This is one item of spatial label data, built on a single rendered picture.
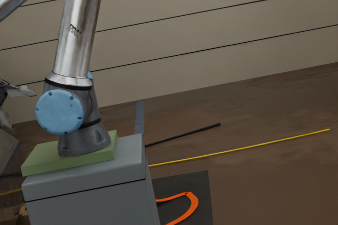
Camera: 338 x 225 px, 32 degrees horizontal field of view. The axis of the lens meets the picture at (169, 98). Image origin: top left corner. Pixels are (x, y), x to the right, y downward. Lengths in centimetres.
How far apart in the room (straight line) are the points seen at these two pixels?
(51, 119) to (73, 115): 7
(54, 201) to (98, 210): 15
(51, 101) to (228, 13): 613
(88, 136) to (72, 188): 20
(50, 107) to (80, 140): 24
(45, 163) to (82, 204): 19
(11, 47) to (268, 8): 339
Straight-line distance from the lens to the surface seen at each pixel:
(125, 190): 194
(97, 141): 204
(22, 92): 193
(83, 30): 182
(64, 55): 183
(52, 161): 203
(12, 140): 359
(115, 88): 784
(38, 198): 198
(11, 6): 203
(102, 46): 778
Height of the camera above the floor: 138
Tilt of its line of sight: 10 degrees down
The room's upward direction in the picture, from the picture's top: 11 degrees counter-clockwise
